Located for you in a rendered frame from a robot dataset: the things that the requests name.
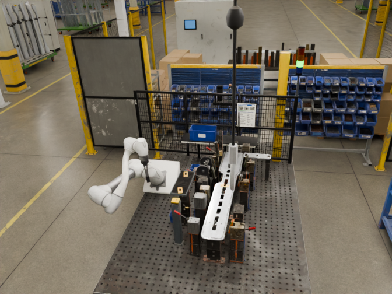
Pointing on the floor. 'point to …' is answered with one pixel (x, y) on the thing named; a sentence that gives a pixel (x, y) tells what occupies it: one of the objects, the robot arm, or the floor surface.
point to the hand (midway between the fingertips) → (147, 177)
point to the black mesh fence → (213, 119)
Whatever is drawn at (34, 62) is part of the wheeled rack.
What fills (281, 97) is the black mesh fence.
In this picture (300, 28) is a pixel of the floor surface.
